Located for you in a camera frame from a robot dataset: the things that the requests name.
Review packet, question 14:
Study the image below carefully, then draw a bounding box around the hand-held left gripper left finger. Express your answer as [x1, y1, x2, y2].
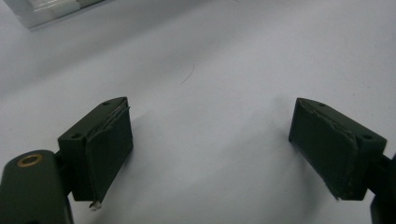
[57, 96, 134, 203]

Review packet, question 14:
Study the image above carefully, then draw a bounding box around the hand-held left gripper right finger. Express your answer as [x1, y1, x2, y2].
[288, 97, 388, 202]

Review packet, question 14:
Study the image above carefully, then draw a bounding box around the thin dark thread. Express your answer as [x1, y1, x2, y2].
[179, 63, 196, 86]

